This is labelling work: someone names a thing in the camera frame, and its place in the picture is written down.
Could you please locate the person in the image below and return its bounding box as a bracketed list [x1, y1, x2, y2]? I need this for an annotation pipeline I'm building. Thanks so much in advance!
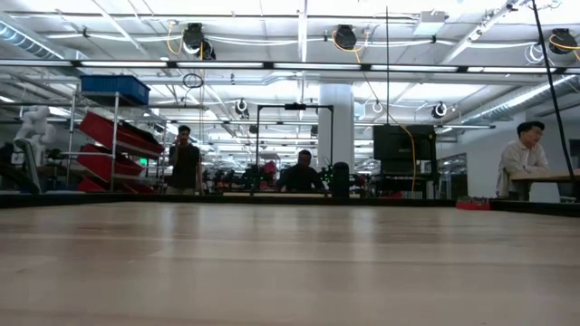
[275, 149, 327, 194]
[495, 120, 552, 200]
[166, 125, 204, 196]

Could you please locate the black cylinder stand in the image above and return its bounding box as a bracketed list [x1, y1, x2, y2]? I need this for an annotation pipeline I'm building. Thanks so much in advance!
[330, 161, 353, 200]

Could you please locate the white pillar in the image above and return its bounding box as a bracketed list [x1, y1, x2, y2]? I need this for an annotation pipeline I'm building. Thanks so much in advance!
[317, 82, 356, 191]

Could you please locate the black equipment cabinet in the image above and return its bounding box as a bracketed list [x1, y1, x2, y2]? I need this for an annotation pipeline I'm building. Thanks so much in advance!
[372, 123, 438, 200]

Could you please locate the long ceiling light strip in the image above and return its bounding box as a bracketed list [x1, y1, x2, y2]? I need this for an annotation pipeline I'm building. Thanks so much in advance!
[0, 58, 580, 75]

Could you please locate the shelf rack with red bins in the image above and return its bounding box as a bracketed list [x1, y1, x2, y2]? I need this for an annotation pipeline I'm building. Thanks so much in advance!
[67, 90, 168, 196]

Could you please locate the small red block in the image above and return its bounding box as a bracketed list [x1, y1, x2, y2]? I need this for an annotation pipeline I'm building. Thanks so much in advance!
[455, 197, 492, 211]

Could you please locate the blue plastic bin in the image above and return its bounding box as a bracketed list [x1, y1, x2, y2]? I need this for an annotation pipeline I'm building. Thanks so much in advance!
[80, 74, 151, 107]

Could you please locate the wooden desk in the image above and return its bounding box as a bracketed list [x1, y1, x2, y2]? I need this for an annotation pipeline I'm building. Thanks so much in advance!
[510, 170, 580, 202]

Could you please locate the office chair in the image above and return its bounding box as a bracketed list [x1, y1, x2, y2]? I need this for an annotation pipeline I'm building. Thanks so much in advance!
[12, 138, 44, 195]

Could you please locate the black gantry frame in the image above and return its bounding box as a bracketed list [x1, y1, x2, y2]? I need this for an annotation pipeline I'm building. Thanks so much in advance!
[255, 102, 335, 194]

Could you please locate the yellow hanging cable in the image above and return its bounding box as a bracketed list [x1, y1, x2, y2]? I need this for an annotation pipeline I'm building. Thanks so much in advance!
[401, 124, 417, 194]

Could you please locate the black ceiling cable reel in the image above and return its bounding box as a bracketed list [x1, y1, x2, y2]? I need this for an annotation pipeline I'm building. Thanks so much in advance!
[548, 27, 579, 55]
[183, 22, 217, 61]
[333, 24, 359, 51]

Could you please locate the black diagonal cable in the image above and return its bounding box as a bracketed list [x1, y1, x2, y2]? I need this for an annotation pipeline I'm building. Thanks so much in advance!
[530, 0, 576, 180]

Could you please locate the silver ventilation duct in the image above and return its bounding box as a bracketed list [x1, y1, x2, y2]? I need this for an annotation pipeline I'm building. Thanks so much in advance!
[0, 20, 64, 60]

